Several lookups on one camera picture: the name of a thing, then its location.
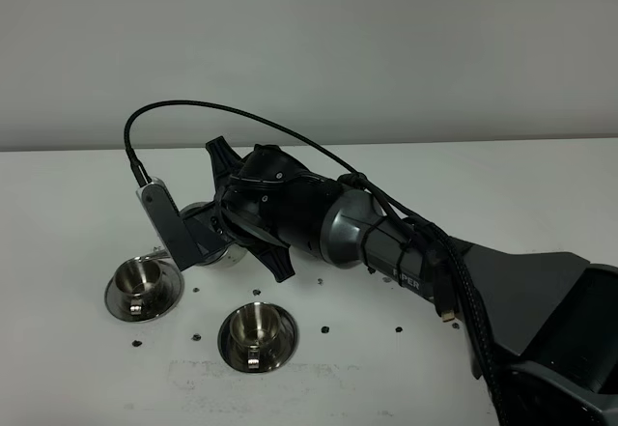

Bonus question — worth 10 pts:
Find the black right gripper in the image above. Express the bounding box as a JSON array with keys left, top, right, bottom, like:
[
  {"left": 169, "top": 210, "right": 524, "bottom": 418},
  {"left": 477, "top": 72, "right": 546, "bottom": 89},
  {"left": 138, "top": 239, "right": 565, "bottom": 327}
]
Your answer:
[{"left": 206, "top": 136, "right": 338, "bottom": 282}]

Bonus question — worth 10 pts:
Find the stainless steel teapot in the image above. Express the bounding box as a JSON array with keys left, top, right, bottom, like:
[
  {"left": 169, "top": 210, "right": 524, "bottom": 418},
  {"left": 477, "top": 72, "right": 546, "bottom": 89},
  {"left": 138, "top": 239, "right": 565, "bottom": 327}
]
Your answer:
[{"left": 144, "top": 202, "right": 246, "bottom": 270}]

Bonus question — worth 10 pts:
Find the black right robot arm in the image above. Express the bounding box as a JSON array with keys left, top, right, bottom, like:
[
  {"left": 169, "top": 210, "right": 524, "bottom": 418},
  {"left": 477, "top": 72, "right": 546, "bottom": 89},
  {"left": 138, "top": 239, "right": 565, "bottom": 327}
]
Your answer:
[{"left": 206, "top": 138, "right": 617, "bottom": 425}]

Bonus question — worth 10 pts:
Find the right stainless steel teacup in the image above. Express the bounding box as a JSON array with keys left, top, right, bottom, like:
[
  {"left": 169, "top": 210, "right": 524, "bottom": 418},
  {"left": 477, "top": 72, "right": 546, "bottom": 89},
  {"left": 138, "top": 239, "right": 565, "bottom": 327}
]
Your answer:
[{"left": 229, "top": 302, "right": 283, "bottom": 372}]

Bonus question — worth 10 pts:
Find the stainless steel teacup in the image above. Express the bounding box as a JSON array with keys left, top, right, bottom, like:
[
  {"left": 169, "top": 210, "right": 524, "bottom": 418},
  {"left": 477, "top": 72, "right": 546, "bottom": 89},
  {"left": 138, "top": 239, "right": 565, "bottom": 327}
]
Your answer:
[
  {"left": 113, "top": 258, "right": 163, "bottom": 317},
  {"left": 229, "top": 302, "right": 283, "bottom": 372}
]

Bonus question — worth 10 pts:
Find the left stainless steel teacup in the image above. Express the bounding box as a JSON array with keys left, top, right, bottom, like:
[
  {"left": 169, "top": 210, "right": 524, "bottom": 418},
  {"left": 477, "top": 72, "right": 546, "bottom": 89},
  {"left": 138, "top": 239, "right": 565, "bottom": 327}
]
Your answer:
[{"left": 113, "top": 258, "right": 163, "bottom": 317}]

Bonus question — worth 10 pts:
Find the left steel saucer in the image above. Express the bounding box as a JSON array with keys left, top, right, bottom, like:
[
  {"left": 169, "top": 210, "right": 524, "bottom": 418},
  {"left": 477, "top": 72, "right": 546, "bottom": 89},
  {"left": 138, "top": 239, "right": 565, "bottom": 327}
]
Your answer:
[{"left": 104, "top": 256, "right": 184, "bottom": 323}]

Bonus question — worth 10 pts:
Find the steel saucer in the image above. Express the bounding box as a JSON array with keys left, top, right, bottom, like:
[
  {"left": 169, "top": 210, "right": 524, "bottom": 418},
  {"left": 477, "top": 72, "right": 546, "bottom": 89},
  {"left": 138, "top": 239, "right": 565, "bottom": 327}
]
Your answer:
[
  {"left": 217, "top": 302, "right": 299, "bottom": 374},
  {"left": 104, "top": 256, "right": 184, "bottom": 323}
]

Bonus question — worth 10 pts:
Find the right steel saucer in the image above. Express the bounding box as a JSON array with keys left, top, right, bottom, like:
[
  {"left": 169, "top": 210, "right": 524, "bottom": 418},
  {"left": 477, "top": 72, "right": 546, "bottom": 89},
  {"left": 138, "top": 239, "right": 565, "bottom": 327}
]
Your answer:
[{"left": 217, "top": 302, "right": 299, "bottom": 374}]

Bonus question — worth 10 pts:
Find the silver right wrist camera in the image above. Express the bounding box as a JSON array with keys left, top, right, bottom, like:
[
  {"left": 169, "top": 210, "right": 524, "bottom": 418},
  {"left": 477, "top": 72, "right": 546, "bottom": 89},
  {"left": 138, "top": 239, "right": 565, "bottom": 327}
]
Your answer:
[{"left": 137, "top": 179, "right": 228, "bottom": 271}]

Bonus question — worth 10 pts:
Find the black right camera cable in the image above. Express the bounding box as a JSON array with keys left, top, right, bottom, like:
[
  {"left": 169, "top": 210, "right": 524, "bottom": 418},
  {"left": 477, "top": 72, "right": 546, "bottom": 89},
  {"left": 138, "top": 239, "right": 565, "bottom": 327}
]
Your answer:
[{"left": 123, "top": 99, "right": 513, "bottom": 426}]

